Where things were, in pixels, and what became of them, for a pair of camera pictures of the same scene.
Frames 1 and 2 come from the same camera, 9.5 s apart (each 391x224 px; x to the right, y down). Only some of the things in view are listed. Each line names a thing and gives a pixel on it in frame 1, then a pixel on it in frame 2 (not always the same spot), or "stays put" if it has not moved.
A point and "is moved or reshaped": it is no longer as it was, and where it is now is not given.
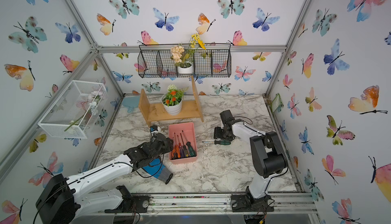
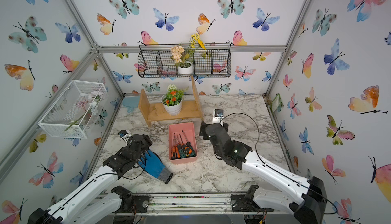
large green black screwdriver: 221,142 is moved or reshaped
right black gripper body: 219,132 -> 205,129
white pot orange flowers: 172,100 stays put
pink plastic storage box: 174,129 stays put
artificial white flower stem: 94,97 stays put
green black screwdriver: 191,151 stays put
